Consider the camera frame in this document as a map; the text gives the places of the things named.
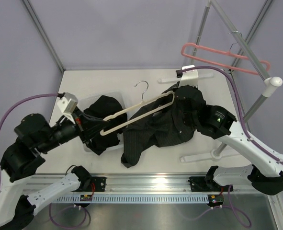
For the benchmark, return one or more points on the metal clothes rack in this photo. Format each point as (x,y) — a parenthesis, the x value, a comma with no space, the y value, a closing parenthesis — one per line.
(244,60)

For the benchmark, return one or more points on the pink hanger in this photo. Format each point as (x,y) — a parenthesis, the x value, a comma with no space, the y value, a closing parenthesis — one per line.
(219,61)

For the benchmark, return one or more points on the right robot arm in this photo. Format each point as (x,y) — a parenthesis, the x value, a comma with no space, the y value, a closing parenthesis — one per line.
(265,172)

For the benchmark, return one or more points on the black shirt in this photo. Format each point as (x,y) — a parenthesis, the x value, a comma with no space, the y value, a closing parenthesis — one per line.
(105,129)

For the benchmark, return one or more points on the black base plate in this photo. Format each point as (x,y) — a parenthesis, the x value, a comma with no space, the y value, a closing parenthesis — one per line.
(97,182)
(205,184)

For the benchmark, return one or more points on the white slotted cable duct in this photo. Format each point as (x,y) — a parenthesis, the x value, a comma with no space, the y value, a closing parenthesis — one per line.
(133,199)

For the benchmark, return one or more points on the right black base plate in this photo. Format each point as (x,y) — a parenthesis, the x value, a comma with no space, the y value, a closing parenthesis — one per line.
(205,184)

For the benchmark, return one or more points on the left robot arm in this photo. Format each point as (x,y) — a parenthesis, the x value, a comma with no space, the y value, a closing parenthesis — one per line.
(21,160)

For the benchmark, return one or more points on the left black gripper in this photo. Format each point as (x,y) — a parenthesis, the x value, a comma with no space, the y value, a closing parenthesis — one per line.
(88,125)

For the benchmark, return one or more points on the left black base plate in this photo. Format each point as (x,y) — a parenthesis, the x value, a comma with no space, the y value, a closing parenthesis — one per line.
(97,182)

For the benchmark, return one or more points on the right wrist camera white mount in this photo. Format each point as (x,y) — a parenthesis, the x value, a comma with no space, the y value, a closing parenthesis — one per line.
(187,77)

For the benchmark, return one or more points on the clear plastic basket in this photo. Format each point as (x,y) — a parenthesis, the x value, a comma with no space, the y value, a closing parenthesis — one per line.
(86,102)

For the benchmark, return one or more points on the aluminium rail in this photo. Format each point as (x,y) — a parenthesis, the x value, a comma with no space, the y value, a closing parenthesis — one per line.
(134,183)

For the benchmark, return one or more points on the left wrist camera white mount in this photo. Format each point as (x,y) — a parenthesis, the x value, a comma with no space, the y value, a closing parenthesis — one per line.
(67,104)

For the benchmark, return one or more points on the dark striped shirt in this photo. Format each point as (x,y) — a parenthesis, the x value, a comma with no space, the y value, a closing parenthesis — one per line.
(162,129)

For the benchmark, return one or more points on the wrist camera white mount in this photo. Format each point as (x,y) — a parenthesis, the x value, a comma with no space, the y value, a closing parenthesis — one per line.
(187,77)
(67,104)

